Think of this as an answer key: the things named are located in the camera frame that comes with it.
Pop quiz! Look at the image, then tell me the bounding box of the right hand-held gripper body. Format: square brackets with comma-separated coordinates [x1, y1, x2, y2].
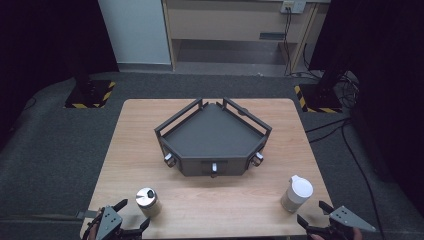
[326, 205, 378, 240]

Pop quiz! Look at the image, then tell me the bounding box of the dark grey corner rack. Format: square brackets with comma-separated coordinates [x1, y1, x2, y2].
[154, 97, 273, 179]

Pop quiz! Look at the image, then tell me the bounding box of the small metal can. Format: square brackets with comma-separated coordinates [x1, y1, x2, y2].
[134, 187, 163, 218]

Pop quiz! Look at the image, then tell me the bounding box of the white bottle with white lid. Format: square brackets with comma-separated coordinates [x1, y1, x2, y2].
[280, 174, 314, 214]

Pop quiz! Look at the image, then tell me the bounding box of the black stand with striped base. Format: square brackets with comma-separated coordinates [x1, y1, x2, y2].
[294, 49, 344, 114]
[64, 49, 117, 110]

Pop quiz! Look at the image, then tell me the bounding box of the white panel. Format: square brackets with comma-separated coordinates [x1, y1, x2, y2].
[97, 0, 172, 66]

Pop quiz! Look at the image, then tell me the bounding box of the black cable from socket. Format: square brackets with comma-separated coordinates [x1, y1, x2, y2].
[282, 7, 294, 77]

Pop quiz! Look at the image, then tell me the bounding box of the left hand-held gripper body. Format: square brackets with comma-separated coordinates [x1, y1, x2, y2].
[95, 205, 142, 240]

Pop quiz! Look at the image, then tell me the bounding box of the white wall socket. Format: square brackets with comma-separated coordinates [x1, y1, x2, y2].
[279, 0, 307, 15]

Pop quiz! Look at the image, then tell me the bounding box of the black curtain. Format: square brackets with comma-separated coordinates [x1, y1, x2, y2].
[0, 0, 120, 144]
[309, 0, 424, 218]

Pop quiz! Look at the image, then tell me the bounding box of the person's left hand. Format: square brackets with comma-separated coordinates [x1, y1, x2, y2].
[83, 221, 100, 240]

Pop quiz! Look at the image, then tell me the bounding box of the tangle of black cables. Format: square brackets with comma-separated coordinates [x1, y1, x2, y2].
[332, 70, 362, 111]

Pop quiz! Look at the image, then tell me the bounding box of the long black floor cable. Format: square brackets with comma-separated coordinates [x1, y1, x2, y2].
[340, 120, 388, 240]

